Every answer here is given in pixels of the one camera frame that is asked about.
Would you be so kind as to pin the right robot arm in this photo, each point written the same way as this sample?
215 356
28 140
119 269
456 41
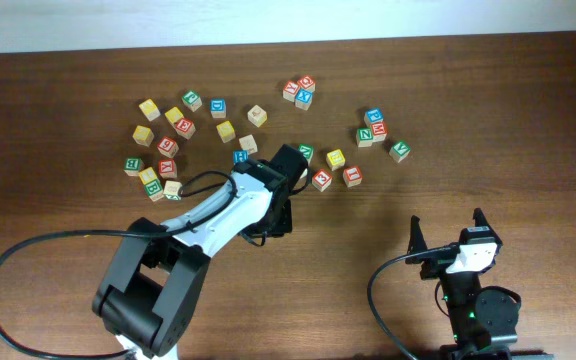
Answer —
483 319

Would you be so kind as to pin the red E block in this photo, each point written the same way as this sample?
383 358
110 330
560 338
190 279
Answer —
185 128

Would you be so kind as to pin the blue H block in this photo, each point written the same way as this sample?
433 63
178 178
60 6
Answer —
240 156

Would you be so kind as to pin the red I block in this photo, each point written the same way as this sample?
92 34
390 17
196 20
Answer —
352 176

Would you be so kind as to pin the red 6 block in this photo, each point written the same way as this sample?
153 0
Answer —
168 147

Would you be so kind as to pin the green N block centre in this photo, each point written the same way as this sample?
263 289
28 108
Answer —
307 151

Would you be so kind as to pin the yellow S block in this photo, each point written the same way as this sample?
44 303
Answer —
143 135
226 131

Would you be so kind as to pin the green B block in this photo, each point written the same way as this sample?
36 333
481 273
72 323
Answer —
154 190

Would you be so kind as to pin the red Q block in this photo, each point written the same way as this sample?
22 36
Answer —
307 83

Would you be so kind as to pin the red M block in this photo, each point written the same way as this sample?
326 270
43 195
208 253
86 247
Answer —
379 131

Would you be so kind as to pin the green P block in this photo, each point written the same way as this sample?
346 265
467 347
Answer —
192 100

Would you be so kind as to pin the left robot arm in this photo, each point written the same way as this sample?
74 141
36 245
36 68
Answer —
151 288

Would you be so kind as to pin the plain wood green block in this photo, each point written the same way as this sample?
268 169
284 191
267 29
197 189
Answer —
173 190

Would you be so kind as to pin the green V block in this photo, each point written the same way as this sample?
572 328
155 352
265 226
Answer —
399 151

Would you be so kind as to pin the yellow block above B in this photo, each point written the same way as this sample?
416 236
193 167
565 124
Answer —
147 175

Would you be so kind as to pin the plain wood yellow block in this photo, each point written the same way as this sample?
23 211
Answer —
257 115

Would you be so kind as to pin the green N block right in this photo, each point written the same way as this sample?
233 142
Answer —
364 137

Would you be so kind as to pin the blue P block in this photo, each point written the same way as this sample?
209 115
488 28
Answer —
372 116

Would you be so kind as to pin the yellow block beside E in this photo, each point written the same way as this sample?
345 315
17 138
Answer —
174 115

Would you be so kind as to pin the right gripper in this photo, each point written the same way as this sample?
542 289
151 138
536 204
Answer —
434 261

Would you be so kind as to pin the blue D block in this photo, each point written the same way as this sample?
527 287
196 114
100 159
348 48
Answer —
218 108

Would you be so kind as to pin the green n block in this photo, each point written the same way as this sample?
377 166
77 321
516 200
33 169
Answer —
307 151
364 137

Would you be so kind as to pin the blue X block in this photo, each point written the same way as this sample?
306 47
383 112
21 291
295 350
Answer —
303 99

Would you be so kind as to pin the red 3 block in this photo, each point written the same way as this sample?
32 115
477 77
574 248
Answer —
321 180

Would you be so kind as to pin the yellow block upper left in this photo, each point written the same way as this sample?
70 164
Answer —
149 109

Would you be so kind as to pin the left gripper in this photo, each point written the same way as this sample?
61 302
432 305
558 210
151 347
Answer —
282 220

